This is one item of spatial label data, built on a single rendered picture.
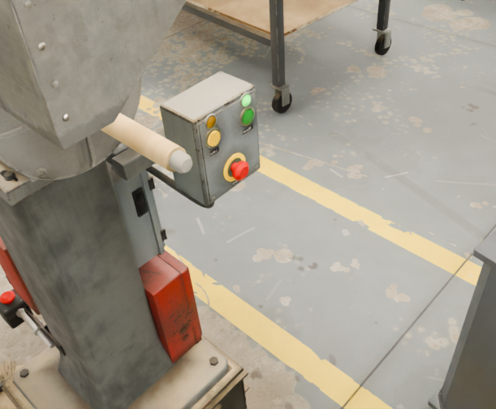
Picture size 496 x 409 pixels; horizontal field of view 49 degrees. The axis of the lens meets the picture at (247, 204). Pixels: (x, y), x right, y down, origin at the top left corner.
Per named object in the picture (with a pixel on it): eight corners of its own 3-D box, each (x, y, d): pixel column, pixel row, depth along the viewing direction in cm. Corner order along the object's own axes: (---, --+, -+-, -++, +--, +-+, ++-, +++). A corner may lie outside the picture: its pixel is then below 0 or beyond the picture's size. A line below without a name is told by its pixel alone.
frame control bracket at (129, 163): (115, 174, 105) (110, 157, 102) (188, 129, 114) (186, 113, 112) (127, 182, 102) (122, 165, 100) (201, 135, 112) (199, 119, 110)
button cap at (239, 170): (224, 178, 109) (222, 161, 106) (238, 168, 111) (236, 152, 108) (238, 185, 107) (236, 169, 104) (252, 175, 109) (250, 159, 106)
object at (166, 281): (119, 317, 165) (88, 230, 141) (151, 292, 171) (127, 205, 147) (173, 365, 151) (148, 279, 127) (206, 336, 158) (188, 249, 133)
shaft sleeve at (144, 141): (92, 93, 74) (103, 109, 76) (75, 109, 73) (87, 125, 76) (180, 141, 64) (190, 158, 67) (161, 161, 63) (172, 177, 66)
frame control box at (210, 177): (118, 194, 122) (88, 92, 105) (190, 148, 133) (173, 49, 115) (193, 245, 108) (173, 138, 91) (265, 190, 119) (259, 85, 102)
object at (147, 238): (101, 244, 139) (29, 42, 103) (133, 222, 144) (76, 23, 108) (137, 273, 131) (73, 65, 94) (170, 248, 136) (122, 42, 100)
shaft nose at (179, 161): (178, 146, 64) (187, 158, 66) (165, 160, 64) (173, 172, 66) (190, 152, 63) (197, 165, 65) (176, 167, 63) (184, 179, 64)
